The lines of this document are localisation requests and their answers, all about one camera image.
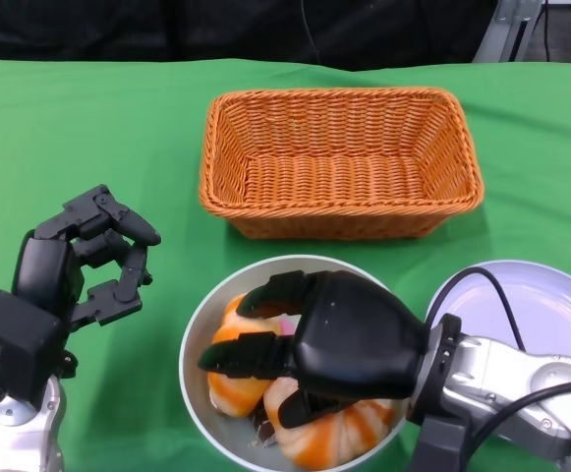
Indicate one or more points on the green tablecloth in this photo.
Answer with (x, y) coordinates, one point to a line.
(69, 147)

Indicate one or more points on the small orange striped bread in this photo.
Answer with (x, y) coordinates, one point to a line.
(236, 393)

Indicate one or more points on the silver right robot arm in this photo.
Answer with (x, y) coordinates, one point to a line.
(511, 373)

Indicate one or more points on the silver metal stand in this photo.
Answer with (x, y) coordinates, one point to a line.
(501, 34)

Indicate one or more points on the black backdrop cloth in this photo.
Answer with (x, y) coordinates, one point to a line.
(167, 29)

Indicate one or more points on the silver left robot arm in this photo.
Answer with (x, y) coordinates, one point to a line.
(15, 432)

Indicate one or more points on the large orange striped bread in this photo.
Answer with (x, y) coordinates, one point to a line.
(339, 437)

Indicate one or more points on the grey-green round bowl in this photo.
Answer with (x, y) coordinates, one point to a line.
(216, 305)

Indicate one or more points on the white round plate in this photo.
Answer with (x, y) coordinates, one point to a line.
(550, 305)

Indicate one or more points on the orange wicker basket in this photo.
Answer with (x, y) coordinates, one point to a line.
(339, 147)

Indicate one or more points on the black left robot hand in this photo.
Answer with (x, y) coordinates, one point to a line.
(44, 275)

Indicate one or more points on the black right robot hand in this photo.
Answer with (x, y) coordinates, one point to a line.
(354, 339)

